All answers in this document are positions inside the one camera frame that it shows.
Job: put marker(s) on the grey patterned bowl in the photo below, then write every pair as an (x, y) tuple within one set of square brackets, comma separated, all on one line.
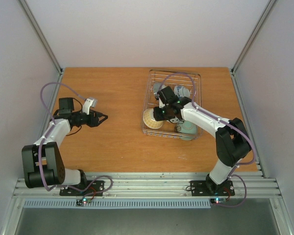
[(156, 87)]

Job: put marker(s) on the left aluminium corner post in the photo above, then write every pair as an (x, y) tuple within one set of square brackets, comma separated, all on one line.
[(35, 25)]

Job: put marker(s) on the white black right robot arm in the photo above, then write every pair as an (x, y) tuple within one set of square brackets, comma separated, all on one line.
[(231, 137)]

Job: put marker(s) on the celadon green flower bowl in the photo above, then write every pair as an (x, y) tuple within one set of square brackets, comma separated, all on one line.
[(187, 129)]

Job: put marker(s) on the yellow blue sun bowl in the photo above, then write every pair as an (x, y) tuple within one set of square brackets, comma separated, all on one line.
[(149, 120)]

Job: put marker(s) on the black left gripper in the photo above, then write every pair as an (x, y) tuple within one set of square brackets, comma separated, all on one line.
[(94, 121)]

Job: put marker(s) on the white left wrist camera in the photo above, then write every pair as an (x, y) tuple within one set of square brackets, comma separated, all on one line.
[(89, 103)]

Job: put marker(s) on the grey slotted cable duct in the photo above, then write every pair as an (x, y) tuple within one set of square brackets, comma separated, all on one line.
[(118, 204)]

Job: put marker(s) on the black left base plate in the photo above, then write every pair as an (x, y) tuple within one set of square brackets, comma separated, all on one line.
[(79, 190)]

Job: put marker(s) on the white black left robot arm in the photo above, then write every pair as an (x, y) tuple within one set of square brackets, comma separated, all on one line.
[(42, 162)]

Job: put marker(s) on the left green circuit board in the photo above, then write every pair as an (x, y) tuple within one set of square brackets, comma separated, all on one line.
[(84, 201)]

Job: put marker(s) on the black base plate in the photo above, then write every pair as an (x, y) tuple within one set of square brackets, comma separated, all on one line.
[(79, 190), (200, 188)]

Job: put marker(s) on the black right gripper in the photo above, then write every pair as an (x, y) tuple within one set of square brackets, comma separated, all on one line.
[(157, 113)]

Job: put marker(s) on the chrome wire dish rack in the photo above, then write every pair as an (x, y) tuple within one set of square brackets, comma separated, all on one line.
[(190, 80)]

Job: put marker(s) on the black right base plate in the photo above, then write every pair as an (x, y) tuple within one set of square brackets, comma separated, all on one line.
[(200, 188)]

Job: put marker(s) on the aluminium corner post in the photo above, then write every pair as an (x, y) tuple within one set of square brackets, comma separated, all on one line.
[(255, 32), (35, 25)]

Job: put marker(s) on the blue floral white bowl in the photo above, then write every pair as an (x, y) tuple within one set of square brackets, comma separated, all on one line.
[(181, 91)]

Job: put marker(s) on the right aluminium corner post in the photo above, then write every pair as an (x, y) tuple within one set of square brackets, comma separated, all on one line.
[(255, 32)]

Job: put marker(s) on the pink patterned bowl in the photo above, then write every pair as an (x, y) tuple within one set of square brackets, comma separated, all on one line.
[(175, 121)]

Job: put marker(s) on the right green circuit board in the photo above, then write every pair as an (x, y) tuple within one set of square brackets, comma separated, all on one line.
[(218, 200)]

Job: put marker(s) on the aluminium rail frame front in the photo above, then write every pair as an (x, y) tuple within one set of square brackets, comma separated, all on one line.
[(173, 184)]

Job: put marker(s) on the green circuit board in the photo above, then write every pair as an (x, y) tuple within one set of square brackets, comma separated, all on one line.
[(218, 200), (84, 201)]

